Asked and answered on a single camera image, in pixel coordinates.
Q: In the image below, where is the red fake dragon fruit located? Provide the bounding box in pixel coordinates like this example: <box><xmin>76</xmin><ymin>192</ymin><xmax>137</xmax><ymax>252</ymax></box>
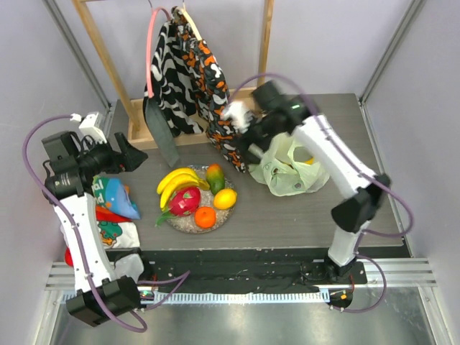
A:
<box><xmin>155</xmin><ymin>187</ymin><xmax>201</xmax><ymax>226</ymax></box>

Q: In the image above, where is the wooden clothes hanger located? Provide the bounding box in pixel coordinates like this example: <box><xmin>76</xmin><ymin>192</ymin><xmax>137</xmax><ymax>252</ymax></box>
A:
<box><xmin>179</xmin><ymin>3</ymin><xmax>203</xmax><ymax>41</ymax></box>

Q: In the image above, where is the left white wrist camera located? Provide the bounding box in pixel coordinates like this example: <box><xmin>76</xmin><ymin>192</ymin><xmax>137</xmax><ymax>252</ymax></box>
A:
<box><xmin>70</xmin><ymin>112</ymin><xmax>107</xmax><ymax>144</ymax></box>

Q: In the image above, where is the wooden clothes rack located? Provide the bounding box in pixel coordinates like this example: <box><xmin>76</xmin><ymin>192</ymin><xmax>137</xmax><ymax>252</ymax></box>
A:
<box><xmin>71</xmin><ymin>0</ymin><xmax>275</xmax><ymax>149</ymax></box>

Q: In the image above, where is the orange grey camouflage garment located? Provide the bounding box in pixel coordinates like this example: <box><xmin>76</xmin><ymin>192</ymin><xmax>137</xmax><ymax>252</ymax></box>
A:
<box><xmin>172</xmin><ymin>6</ymin><xmax>247</xmax><ymax>173</ymax></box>

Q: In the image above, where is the green avocado print plastic bag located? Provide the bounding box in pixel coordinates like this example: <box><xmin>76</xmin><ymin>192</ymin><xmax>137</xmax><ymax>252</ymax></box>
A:
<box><xmin>249</xmin><ymin>134</ymin><xmax>330</xmax><ymax>197</ymax></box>

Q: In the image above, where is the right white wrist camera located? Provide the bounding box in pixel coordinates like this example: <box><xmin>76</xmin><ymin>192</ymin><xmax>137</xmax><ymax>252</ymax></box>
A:
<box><xmin>221</xmin><ymin>101</ymin><xmax>255</xmax><ymax>134</ymax></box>

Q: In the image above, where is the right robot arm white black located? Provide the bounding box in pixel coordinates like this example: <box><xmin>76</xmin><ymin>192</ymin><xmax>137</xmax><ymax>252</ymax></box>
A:
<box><xmin>223</xmin><ymin>80</ymin><xmax>391</xmax><ymax>284</ymax></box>

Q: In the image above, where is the green red fake mango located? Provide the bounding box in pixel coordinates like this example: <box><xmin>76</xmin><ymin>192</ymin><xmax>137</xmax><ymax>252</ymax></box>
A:
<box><xmin>206</xmin><ymin>164</ymin><xmax>225</xmax><ymax>195</ymax></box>

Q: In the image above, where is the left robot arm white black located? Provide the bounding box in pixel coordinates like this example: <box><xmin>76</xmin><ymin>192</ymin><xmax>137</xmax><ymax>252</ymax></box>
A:
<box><xmin>42</xmin><ymin>131</ymin><xmax>153</xmax><ymax>327</ymax></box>

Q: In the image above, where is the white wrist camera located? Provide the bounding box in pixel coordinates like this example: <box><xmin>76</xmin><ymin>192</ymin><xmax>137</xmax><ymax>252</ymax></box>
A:
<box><xmin>221</xmin><ymin>101</ymin><xmax>255</xmax><ymax>134</ymax></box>
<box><xmin>70</xmin><ymin>112</ymin><xmax>107</xmax><ymax>144</ymax></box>

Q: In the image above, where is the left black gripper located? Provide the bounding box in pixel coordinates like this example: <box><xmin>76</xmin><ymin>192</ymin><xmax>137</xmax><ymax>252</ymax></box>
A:
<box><xmin>76</xmin><ymin>132</ymin><xmax>147</xmax><ymax>177</ymax></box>

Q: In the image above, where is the pink clothes hanger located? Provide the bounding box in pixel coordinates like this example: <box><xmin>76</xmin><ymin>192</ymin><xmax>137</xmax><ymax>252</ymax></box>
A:
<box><xmin>145</xmin><ymin>6</ymin><xmax>170</xmax><ymax>98</ymax></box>

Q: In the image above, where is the colourful cartoon print cloth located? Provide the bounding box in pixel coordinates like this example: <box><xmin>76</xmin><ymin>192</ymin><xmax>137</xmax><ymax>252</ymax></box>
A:
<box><xmin>60</xmin><ymin>175</ymin><xmax>142</xmax><ymax>267</ymax></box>

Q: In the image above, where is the glass plate with rice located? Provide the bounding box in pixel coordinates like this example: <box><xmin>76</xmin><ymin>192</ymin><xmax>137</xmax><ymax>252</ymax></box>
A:
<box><xmin>155</xmin><ymin>164</ymin><xmax>237</xmax><ymax>234</ymax></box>

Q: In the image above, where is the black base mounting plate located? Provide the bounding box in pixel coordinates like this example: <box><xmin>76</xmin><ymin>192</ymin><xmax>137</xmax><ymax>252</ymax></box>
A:
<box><xmin>137</xmin><ymin>248</ymin><xmax>367</xmax><ymax>294</ymax></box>

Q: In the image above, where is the yellow fake banana bunch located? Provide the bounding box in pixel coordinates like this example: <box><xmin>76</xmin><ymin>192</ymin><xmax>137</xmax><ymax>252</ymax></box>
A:
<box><xmin>157</xmin><ymin>167</ymin><xmax>210</xmax><ymax>211</ymax></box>

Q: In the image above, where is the black white zebra garment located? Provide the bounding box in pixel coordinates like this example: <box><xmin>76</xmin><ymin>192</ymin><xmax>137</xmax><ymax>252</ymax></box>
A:
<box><xmin>142</xmin><ymin>19</ymin><xmax>206</xmax><ymax>169</ymax></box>

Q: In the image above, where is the white slotted cable duct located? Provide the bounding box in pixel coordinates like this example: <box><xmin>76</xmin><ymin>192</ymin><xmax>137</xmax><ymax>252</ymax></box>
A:
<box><xmin>61</xmin><ymin>290</ymin><xmax>330</xmax><ymax>305</ymax></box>

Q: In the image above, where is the yellow fake lemon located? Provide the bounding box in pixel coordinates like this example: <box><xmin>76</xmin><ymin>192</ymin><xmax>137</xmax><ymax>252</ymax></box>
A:
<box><xmin>213</xmin><ymin>188</ymin><xmax>237</xmax><ymax>210</ymax></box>

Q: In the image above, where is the orange fake orange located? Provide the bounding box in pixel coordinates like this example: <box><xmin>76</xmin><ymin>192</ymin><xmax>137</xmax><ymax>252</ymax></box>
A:
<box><xmin>194</xmin><ymin>206</ymin><xmax>216</xmax><ymax>229</ymax></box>

